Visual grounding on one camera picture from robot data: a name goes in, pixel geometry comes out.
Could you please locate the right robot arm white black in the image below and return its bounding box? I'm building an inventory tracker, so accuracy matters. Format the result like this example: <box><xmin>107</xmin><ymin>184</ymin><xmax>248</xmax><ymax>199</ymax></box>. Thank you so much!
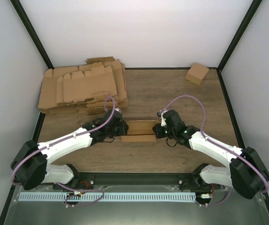
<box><xmin>152</xmin><ymin>110</ymin><xmax>269</xmax><ymax>199</ymax></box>

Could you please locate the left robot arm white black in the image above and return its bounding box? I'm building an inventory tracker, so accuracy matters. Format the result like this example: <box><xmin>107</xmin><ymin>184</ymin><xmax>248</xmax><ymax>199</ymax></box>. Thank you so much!
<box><xmin>11</xmin><ymin>110</ymin><xmax>129</xmax><ymax>190</ymax></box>

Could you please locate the folded brown cardboard box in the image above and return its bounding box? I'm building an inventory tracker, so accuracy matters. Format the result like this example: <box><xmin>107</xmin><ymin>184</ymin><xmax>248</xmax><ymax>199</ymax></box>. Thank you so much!
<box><xmin>185</xmin><ymin>63</ymin><xmax>209</xmax><ymax>85</ymax></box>

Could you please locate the stack of flat cardboard boxes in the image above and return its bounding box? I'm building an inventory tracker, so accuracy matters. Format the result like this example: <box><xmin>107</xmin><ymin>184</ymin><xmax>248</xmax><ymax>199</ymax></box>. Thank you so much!
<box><xmin>38</xmin><ymin>56</ymin><xmax>128</xmax><ymax>114</ymax></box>

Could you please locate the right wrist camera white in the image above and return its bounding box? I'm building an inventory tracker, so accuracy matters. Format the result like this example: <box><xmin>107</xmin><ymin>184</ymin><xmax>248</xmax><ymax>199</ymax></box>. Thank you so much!
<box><xmin>157</xmin><ymin>110</ymin><xmax>167</xmax><ymax>128</ymax></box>

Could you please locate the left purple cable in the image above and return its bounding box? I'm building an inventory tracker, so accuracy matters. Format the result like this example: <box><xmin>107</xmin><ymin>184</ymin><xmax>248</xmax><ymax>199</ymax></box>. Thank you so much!
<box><xmin>10</xmin><ymin>95</ymin><xmax>116</xmax><ymax>208</ymax></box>

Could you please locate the purple cable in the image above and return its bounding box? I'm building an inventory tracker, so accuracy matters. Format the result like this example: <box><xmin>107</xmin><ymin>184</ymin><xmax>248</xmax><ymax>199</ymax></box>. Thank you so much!
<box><xmin>10</xmin><ymin>95</ymin><xmax>116</xmax><ymax>208</ymax></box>
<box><xmin>160</xmin><ymin>95</ymin><xmax>269</xmax><ymax>208</ymax></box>

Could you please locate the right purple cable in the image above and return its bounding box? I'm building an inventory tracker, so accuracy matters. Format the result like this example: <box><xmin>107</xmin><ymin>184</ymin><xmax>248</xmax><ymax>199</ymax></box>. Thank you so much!
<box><xmin>160</xmin><ymin>95</ymin><xmax>269</xmax><ymax>208</ymax></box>

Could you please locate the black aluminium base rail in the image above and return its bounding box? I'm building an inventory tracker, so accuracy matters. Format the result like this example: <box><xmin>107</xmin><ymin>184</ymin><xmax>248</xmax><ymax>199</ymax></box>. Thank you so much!
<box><xmin>43</xmin><ymin>172</ymin><xmax>229</xmax><ymax>188</ymax></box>

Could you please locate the light blue slotted cable duct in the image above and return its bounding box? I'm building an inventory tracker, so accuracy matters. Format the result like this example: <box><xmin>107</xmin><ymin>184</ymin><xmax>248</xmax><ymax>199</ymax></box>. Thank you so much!
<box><xmin>18</xmin><ymin>192</ymin><xmax>196</xmax><ymax>203</ymax></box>

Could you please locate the black enclosure frame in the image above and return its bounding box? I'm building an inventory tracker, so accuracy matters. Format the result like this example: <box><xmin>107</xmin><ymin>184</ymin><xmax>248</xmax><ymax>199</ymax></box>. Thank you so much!
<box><xmin>0</xmin><ymin>0</ymin><xmax>269</xmax><ymax>225</ymax></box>

